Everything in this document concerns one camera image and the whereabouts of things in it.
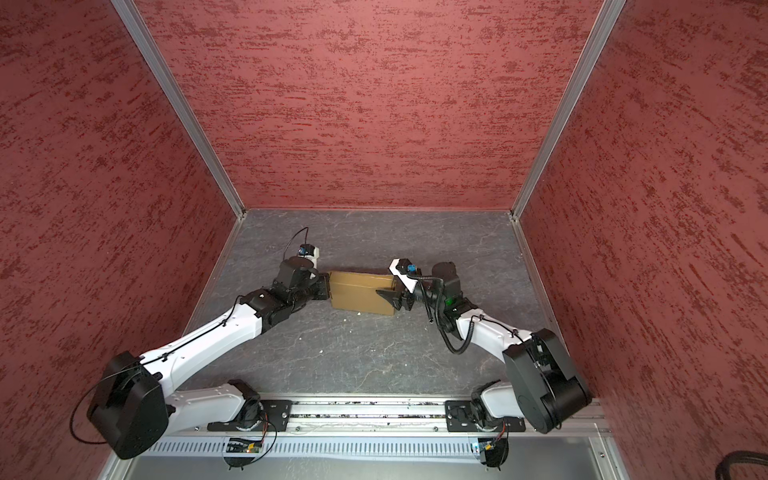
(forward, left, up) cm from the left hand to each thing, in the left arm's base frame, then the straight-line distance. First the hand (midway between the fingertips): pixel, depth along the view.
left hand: (329, 283), depth 84 cm
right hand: (-2, -15, +3) cm, 16 cm away
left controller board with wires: (-38, +18, -15) cm, 44 cm away
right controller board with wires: (-38, -44, -14) cm, 60 cm away
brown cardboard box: (-4, -9, +3) cm, 10 cm away
